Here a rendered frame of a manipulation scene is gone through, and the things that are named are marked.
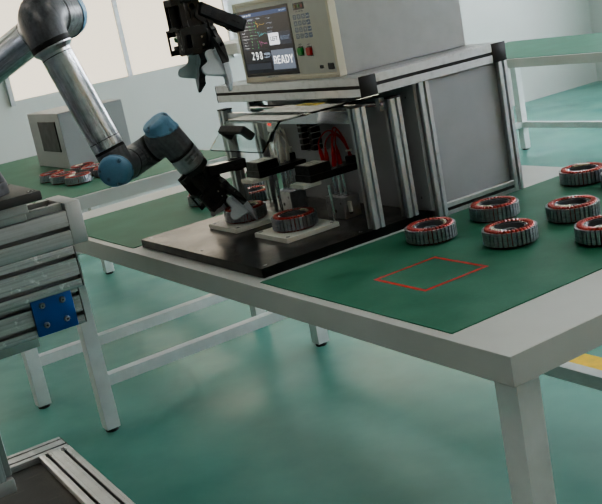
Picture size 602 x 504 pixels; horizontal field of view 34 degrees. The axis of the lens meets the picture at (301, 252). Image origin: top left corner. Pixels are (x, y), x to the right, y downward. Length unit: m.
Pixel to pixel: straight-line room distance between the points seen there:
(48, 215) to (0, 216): 0.10
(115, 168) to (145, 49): 5.05
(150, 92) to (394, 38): 5.06
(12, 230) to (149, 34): 5.38
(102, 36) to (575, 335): 5.96
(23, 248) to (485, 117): 1.12
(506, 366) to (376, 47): 1.09
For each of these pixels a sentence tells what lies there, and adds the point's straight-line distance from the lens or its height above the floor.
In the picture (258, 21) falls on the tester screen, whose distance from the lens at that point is 2.59.
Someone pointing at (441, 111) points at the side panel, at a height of 0.99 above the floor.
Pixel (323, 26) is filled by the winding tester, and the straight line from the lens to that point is 2.35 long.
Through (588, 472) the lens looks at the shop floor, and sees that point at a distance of 2.74.
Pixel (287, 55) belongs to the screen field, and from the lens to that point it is 2.50.
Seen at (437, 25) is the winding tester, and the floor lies 1.18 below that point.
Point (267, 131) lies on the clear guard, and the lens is 2.15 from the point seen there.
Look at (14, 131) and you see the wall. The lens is 7.03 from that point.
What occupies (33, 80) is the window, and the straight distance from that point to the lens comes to 7.07.
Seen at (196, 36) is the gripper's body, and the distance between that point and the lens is 2.05.
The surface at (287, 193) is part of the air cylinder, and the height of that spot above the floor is 0.82.
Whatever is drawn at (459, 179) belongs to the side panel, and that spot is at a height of 0.82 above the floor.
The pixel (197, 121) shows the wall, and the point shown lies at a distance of 7.54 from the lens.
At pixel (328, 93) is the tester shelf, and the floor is 1.08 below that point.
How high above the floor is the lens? 1.31
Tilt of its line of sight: 14 degrees down
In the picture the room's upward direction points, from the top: 11 degrees counter-clockwise
